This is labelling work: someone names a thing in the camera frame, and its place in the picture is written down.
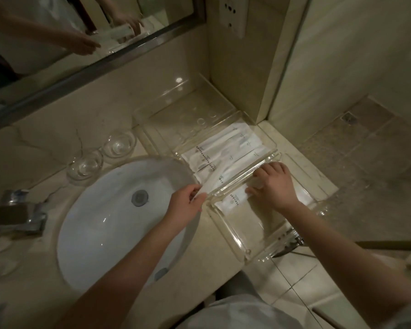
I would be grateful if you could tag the person's right hand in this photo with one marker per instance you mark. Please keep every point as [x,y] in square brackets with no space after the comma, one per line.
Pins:
[277,188]

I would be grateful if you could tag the person's left hand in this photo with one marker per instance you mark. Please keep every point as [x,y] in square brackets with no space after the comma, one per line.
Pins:
[183,208]

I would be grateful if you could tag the person's left thumb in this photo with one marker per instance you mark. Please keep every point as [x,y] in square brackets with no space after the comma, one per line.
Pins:
[200,201]

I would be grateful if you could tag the person's right thumb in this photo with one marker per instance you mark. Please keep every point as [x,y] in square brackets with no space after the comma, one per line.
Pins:
[252,192]

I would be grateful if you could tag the long white toothbrush packet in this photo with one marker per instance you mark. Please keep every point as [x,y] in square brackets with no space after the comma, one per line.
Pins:
[212,183]

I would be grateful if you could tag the white amenity packet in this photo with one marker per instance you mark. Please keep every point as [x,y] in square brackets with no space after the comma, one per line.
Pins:
[239,161]
[233,149]
[231,203]
[219,138]

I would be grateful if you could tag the person's left forearm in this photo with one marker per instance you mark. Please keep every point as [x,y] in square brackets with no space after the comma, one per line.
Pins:
[123,277]

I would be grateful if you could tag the person's right forearm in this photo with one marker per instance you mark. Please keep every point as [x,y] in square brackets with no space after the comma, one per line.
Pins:
[346,256]

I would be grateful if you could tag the clear acrylic tray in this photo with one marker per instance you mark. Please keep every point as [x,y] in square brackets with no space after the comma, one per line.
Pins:
[263,140]
[178,116]
[250,232]

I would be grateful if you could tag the metal sink drain stopper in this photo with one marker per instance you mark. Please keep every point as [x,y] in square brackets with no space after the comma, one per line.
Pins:
[139,198]

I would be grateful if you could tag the white sink basin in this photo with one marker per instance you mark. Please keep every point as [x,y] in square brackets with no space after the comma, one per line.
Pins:
[106,229]

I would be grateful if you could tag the clear glass cup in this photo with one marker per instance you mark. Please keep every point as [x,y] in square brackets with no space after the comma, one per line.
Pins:
[119,145]
[85,166]

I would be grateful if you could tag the person's light shirt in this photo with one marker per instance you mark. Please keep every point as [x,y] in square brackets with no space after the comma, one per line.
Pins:
[239,313]

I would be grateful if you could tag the metal floor drain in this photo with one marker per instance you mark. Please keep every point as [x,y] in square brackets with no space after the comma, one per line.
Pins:
[349,118]

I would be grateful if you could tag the chrome faucet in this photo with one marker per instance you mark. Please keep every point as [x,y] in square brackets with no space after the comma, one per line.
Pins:
[17,214]

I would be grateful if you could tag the white wall socket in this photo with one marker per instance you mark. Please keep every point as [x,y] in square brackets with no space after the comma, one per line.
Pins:
[232,15]

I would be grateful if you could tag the framed wall mirror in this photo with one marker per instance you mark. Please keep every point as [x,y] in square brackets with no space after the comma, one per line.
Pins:
[54,37]

